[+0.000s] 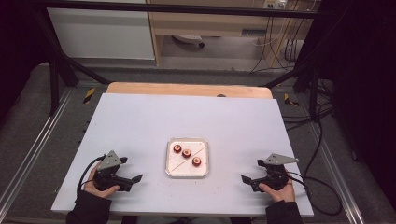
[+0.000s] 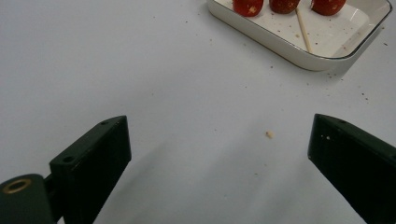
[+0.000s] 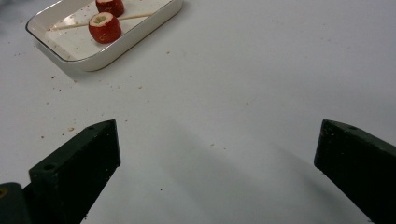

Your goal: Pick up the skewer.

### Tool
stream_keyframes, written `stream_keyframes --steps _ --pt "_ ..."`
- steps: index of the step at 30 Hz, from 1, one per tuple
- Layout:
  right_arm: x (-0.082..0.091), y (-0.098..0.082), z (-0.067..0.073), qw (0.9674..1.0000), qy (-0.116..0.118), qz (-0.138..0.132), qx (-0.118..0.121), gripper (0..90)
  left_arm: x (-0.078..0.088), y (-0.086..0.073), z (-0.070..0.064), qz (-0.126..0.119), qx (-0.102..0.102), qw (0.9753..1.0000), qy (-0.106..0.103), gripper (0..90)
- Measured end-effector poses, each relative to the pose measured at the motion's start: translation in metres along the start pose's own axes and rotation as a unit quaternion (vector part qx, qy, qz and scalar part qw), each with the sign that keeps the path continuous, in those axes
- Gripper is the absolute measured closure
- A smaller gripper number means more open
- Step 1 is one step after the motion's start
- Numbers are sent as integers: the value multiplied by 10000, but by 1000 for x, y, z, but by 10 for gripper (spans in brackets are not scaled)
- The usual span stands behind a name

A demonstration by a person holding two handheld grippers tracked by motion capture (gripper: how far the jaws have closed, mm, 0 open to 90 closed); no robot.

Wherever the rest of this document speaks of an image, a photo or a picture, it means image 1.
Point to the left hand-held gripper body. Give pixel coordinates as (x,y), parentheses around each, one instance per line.
(107,179)

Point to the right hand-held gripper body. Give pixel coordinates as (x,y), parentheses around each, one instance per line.
(274,177)

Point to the thin wooden skewer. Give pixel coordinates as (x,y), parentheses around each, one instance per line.
(182,164)

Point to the red hawthorn berry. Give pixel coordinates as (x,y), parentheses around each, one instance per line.
(177,148)
(196,161)
(186,153)

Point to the white square tray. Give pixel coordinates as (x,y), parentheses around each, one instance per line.
(186,169)

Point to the person's left hand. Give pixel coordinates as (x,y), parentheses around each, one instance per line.
(93,188)

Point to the person's right hand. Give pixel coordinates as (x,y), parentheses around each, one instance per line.
(281,194)

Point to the yellow black floor tape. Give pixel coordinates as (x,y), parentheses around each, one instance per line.
(89,95)
(290,100)

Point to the wooden table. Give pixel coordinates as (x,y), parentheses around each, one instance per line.
(186,90)

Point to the white cabinet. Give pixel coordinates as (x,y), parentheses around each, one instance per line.
(99,34)

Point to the black curtain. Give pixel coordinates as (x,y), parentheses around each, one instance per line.
(17,46)
(364,77)

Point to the white chair base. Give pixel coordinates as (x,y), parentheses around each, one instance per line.
(188,38)

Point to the light wooden desk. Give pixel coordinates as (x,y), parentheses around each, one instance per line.
(202,23)

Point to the white power strip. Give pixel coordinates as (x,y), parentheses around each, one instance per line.
(274,3)

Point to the aluminium floor rail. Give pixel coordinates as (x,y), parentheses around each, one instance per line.
(333,168)
(34,143)

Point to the black metal frame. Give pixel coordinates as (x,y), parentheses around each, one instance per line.
(186,10)

